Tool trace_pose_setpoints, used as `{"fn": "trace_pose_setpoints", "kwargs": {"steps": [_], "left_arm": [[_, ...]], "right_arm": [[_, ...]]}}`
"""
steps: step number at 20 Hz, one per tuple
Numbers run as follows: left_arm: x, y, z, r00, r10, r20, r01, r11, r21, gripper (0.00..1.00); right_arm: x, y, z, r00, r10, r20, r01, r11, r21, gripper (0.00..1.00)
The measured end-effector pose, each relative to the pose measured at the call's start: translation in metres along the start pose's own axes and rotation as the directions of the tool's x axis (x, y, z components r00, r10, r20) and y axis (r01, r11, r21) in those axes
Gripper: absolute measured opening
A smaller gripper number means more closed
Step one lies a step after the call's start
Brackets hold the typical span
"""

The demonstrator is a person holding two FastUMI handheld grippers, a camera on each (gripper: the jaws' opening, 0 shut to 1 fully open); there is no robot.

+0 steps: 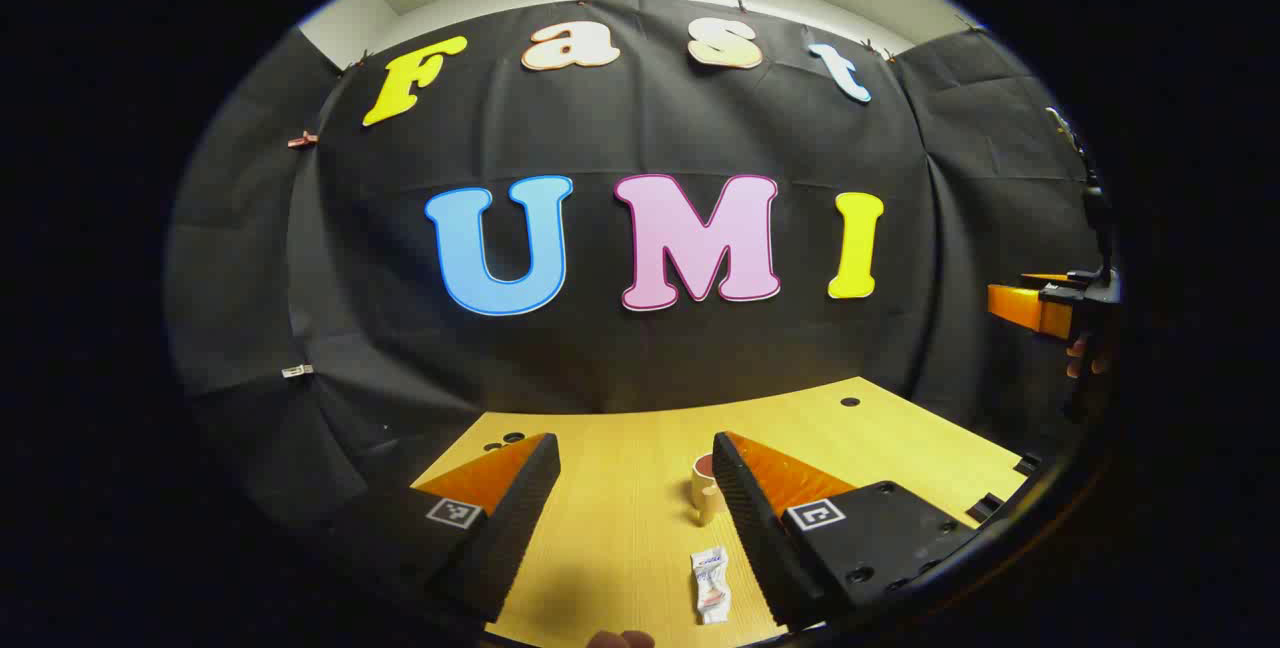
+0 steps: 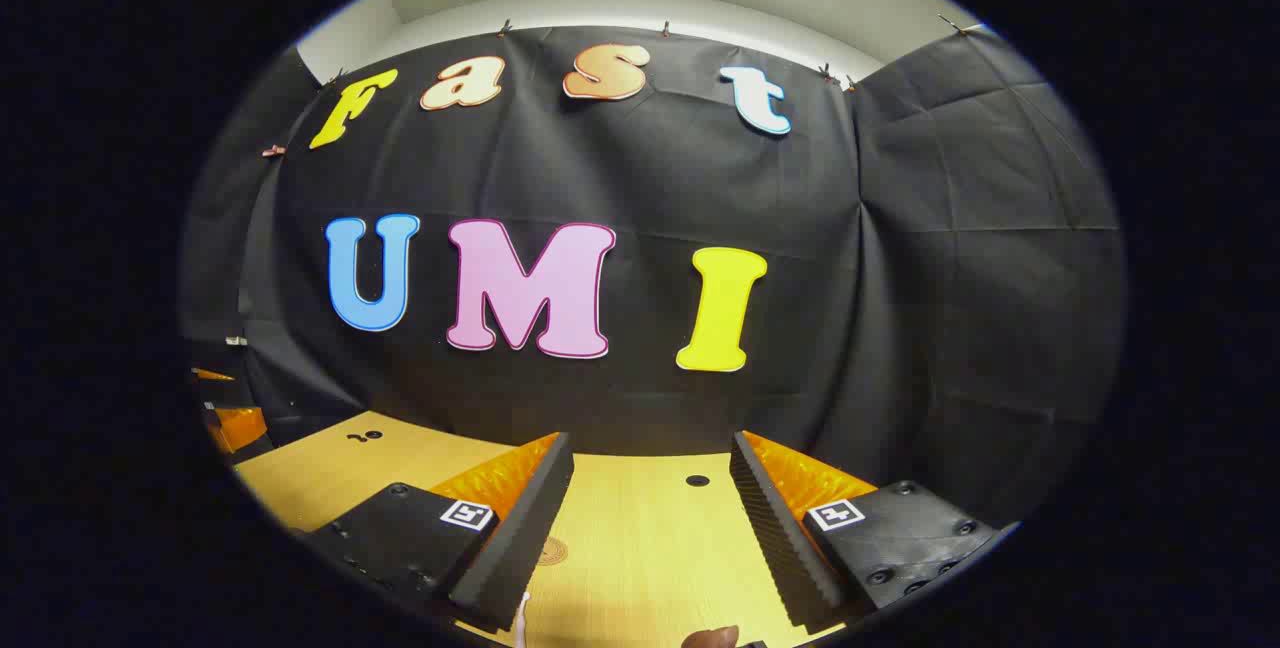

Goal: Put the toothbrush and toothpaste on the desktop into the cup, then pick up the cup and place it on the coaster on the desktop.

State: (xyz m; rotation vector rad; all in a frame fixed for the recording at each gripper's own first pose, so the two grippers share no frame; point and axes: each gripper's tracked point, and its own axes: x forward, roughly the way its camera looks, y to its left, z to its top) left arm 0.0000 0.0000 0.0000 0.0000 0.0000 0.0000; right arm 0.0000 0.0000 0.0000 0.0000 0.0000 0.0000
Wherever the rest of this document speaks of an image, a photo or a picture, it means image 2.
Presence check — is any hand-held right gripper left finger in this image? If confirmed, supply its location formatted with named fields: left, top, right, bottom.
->
left=298, top=431, right=576, bottom=633

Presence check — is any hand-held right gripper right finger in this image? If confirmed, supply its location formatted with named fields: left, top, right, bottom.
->
left=729, top=430, right=1003, bottom=630

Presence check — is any wooden desktop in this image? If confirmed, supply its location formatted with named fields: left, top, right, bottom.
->
left=232, top=411, right=851, bottom=648

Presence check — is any black backdrop cloth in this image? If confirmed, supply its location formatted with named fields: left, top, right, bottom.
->
left=180, top=25, right=1129, bottom=529

